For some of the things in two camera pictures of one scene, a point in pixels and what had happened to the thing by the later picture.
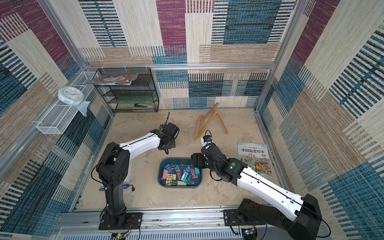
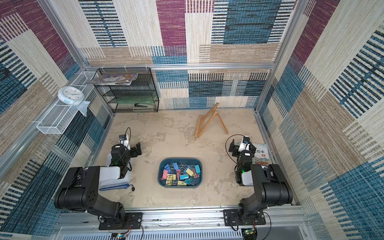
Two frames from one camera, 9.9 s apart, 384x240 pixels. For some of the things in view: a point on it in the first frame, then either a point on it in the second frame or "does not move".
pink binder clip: [194, 176] does not move
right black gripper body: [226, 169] to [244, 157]
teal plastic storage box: [178, 173] does not move
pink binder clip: [165, 174] does not move
